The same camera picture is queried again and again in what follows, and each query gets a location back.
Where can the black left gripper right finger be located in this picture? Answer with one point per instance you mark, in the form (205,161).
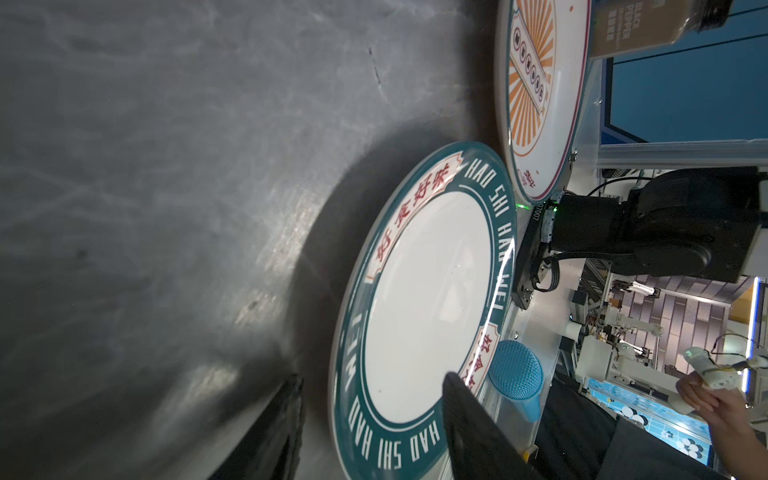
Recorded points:
(478,449)

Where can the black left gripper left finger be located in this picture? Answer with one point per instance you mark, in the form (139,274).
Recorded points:
(270,448)

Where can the green lettered rim plate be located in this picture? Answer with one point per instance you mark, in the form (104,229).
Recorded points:
(428,296)

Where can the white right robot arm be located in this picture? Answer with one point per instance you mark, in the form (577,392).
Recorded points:
(708,223)

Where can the person hand in background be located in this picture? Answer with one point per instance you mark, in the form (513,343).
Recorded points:
(723,410)

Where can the orange sunburst plate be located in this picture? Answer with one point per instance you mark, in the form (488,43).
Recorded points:
(541,55)

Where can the small jar black lid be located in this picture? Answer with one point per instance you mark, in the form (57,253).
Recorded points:
(621,27)

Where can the blue handle tool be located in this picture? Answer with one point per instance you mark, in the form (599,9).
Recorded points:
(516,373)

